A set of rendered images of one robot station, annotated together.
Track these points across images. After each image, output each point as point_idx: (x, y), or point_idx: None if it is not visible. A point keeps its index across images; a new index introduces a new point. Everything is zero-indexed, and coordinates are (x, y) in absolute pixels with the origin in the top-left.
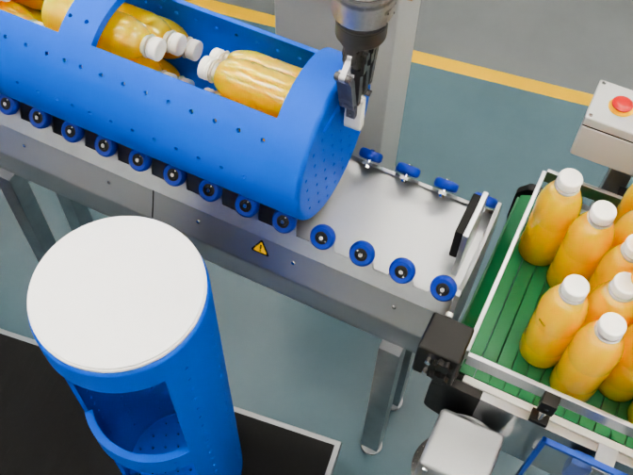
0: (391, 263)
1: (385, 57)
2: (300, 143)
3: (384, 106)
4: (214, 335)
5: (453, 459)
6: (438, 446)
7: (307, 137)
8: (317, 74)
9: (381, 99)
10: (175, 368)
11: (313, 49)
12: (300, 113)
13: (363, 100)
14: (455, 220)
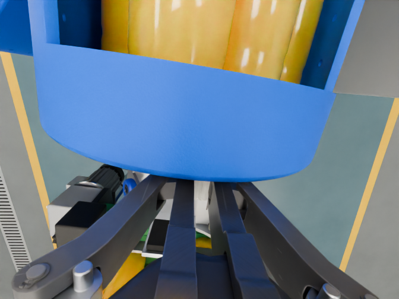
0: (129, 181)
1: (386, 91)
2: (41, 116)
3: (344, 92)
4: (21, 50)
5: (57, 220)
6: (60, 212)
7: (48, 131)
8: (181, 119)
9: (349, 89)
10: None
11: (346, 42)
12: (66, 103)
13: (195, 199)
14: (202, 204)
